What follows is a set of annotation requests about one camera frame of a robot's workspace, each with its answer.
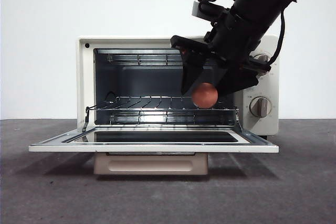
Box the brown egg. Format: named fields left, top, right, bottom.
left=191, top=82, right=218, bottom=109

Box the glass oven door with handle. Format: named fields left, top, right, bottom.
left=28, top=125, right=279, bottom=176

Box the oven temperature knob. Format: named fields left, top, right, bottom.
left=253, top=54, right=271, bottom=63

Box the oven timer knob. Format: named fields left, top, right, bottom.
left=249, top=97, right=272, bottom=118

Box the white Toshiba toaster oven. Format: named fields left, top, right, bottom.
left=77, top=35, right=279, bottom=137

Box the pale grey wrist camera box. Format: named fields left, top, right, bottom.
left=192, top=0, right=211, bottom=18

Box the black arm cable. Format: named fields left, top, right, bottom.
left=267, top=10, right=287, bottom=71

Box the metal wire oven rack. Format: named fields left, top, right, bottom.
left=86, top=95, right=239, bottom=112

